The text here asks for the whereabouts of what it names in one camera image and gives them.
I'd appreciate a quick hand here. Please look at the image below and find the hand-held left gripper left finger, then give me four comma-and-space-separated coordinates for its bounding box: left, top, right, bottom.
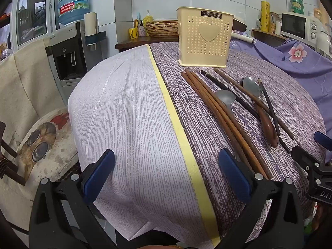
29, 149, 117, 249

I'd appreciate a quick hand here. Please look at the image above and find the yellow roll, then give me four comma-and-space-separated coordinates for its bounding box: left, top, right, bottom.
261, 1, 270, 32

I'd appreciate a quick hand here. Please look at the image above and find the woven pattern wash basin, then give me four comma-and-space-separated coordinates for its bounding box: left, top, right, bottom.
145, 19, 179, 38

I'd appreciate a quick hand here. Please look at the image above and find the black chopstick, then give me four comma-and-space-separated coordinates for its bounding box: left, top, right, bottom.
200, 70, 291, 153
258, 78, 281, 136

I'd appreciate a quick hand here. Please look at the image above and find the white kettle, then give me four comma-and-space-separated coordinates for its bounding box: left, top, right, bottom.
316, 23, 332, 55

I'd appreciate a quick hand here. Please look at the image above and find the brown wooden chopstick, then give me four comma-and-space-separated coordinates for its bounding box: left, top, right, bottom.
213, 68, 297, 140
184, 69, 270, 179
191, 70, 273, 181
181, 72, 253, 170

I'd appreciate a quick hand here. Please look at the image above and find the glass window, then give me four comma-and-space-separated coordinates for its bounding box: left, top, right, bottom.
10, 0, 56, 50

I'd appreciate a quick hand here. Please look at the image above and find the paper cup dispenser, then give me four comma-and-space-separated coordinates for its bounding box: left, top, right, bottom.
83, 12, 107, 51

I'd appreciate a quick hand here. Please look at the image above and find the stack of green bowls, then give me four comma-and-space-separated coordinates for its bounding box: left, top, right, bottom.
289, 0, 304, 15

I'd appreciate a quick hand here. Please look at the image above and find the dark wooden chair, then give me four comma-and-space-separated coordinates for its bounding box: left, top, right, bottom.
0, 121, 26, 187

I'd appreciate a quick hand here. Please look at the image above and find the beige cat print cloth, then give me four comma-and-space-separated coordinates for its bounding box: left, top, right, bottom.
0, 39, 78, 223

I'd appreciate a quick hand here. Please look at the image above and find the yellow soap bottle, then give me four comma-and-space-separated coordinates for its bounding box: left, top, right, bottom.
143, 10, 153, 35

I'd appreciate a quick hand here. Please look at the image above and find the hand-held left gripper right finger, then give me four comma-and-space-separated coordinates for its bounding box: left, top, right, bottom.
218, 148, 304, 249

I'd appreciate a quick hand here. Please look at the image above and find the brown and white rice cooker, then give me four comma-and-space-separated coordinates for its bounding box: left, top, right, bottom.
232, 16, 247, 33

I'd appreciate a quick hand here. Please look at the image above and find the purple floral sheet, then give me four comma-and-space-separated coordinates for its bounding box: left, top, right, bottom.
231, 30, 332, 161

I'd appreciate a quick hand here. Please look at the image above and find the blue water bottle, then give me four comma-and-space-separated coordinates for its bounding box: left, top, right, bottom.
57, 0, 91, 26

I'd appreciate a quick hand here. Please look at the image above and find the white microwave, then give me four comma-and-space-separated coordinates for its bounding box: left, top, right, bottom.
280, 12, 323, 44

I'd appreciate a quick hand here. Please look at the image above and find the grey water dispenser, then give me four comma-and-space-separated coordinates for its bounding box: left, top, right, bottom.
44, 21, 103, 94

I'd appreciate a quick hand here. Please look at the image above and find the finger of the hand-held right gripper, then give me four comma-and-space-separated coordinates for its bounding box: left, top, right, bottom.
313, 131, 332, 149
290, 146, 332, 176

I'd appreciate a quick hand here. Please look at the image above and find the cream plastic utensil holder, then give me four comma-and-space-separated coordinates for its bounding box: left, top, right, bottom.
176, 6, 234, 68

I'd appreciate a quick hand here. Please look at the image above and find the brown wooden spoon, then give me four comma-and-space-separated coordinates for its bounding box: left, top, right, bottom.
253, 97, 279, 148

